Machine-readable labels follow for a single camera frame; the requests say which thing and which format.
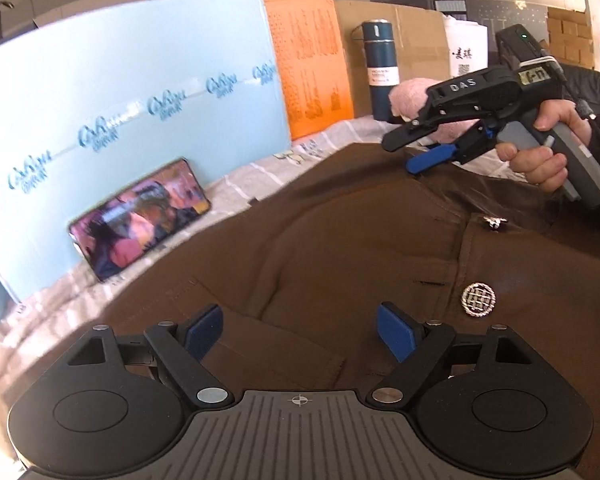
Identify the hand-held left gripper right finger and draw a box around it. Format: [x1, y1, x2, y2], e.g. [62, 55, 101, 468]
[365, 301, 537, 407]

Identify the orange printed sheet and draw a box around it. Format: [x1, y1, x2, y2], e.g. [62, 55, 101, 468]
[263, 0, 357, 142]

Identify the white paper bag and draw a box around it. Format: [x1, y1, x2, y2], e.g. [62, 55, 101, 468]
[442, 14, 489, 82]

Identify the large light blue cardboard box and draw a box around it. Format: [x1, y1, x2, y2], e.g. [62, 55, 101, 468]
[0, 0, 295, 307]

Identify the stack of cardboard boxes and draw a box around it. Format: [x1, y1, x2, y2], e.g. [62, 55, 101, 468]
[546, 6, 597, 69]

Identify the pink fluffy cloth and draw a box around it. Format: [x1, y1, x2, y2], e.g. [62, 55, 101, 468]
[388, 78, 477, 144]

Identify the beige printed bed sheet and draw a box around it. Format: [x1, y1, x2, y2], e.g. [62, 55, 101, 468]
[0, 114, 411, 461]

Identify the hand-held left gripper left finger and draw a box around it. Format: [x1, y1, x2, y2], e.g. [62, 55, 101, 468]
[65, 304, 234, 411]

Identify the smartphone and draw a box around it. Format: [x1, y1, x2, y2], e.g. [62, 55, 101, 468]
[68, 157, 213, 284]

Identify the brown jacket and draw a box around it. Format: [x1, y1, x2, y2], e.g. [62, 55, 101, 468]
[97, 141, 600, 480]

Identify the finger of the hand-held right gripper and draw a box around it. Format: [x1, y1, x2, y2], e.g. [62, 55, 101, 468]
[381, 106, 482, 154]
[406, 127, 498, 175]

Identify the person's right hand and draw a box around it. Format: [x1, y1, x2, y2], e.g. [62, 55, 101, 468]
[496, 99, 593, 195]

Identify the dark blue thermos bottle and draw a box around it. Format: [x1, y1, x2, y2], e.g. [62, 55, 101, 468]
[361, 19, 402, 122]

